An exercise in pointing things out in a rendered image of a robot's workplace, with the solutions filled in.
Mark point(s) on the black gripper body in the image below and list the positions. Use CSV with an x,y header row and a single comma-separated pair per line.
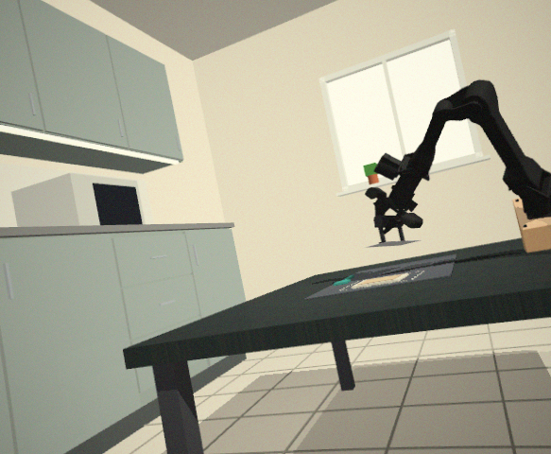
x,y
397,201

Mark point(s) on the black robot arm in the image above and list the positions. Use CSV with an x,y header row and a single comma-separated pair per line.
x,y
479,103

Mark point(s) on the cream square tile with dark centre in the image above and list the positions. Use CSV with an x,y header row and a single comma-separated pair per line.
x,y
380,280

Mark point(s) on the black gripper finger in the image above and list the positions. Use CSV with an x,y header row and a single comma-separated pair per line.
x,y
391,224
379,210

